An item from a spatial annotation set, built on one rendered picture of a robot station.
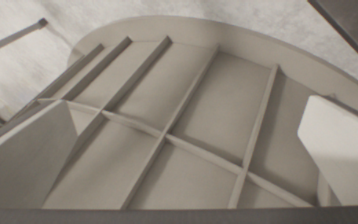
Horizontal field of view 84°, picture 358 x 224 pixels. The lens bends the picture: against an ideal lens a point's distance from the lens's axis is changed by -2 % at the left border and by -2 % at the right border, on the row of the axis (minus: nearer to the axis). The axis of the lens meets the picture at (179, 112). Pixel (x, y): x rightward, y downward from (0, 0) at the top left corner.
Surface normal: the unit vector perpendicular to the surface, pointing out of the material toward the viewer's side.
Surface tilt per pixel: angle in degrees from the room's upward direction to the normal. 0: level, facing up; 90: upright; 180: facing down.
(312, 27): 0
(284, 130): 90
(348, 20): 0
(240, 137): 90
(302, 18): 0
